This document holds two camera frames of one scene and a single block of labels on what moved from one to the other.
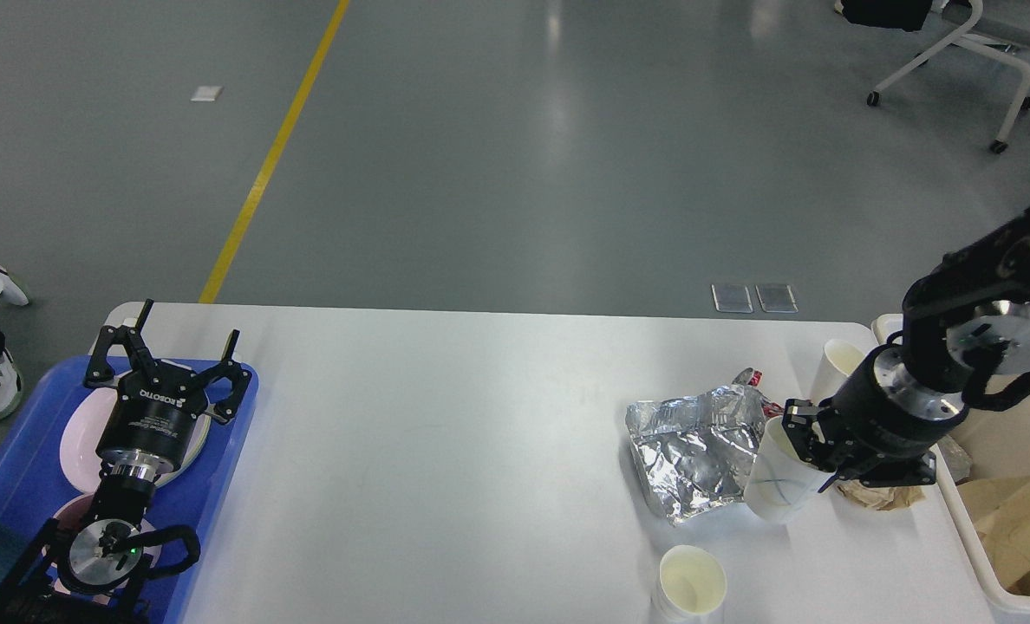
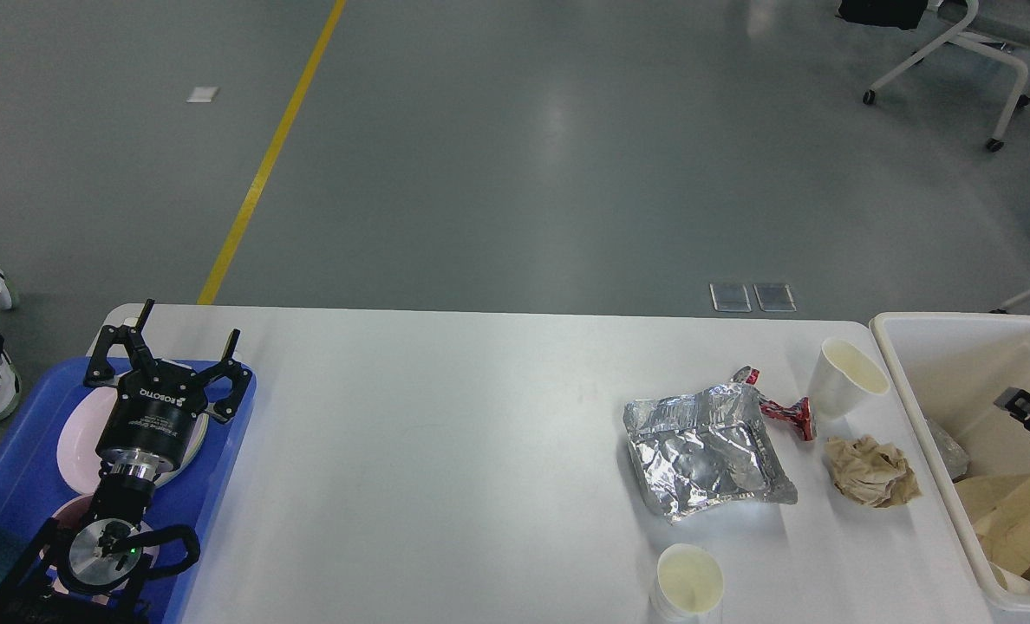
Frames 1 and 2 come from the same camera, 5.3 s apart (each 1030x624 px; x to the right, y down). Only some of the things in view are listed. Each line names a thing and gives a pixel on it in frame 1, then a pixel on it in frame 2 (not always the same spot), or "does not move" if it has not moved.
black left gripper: x=154 y=406 does not move
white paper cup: x=780 y=480 -> x=1020 y=593
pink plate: x=79 y=452 does not move
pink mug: x=75 y=509 does not move
